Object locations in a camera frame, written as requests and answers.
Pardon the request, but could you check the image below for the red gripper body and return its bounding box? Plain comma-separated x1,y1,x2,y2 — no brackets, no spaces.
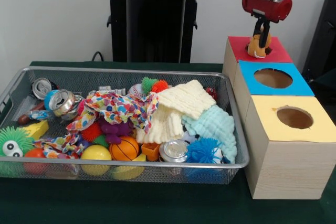
241,0,293,23

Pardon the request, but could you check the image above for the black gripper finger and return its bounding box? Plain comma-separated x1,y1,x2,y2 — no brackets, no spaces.
259,21,271,49
253,19,264,38

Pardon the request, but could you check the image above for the tan plush teddy bear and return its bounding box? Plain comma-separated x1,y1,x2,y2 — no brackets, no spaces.
248,33,272,59

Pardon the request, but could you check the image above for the cream waffle cloth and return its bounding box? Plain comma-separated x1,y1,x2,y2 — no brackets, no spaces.
135,79,217,146

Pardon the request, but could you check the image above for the colourful spotted cloth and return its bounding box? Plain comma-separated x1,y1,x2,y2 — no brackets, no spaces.
33,132,85,159
65,91,160,133

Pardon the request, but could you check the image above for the dented silver can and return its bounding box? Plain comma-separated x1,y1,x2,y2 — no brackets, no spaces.
49,89,79,117

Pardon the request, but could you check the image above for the wooden box with three holes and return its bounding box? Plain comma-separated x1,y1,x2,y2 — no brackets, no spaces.
222,36,336,200

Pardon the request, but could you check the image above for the black upright panel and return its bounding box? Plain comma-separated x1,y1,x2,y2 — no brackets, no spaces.
301,0,336,78

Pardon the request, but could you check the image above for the dark green table cloth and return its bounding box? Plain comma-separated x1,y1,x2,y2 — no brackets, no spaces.
0,61,336,224
313,68,336,96

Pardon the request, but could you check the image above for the mint waffle cloth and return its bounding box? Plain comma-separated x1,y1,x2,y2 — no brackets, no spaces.
181,104,237,164

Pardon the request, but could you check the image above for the blue fuzzy toy with eyes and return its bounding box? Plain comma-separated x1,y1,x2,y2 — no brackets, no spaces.
185,136,230,164

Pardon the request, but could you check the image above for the silver drink can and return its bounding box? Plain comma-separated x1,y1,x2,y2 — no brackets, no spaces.
159,140,190,163

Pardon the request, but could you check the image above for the orange toy basketball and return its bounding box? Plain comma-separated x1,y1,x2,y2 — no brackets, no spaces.
109,136,140,162

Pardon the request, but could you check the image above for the yellow cheese wedge toy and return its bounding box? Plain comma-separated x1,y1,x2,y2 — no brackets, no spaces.
22,120,50,141

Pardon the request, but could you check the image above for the green fuzzy toy with eyes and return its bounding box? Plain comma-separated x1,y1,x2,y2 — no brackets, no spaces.
0,126,35,158

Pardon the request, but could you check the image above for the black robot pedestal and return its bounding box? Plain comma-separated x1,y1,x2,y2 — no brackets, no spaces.
101,0,211,63

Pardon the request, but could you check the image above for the silver wire mesh bin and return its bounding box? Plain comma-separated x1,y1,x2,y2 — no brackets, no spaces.
0,66,250,185

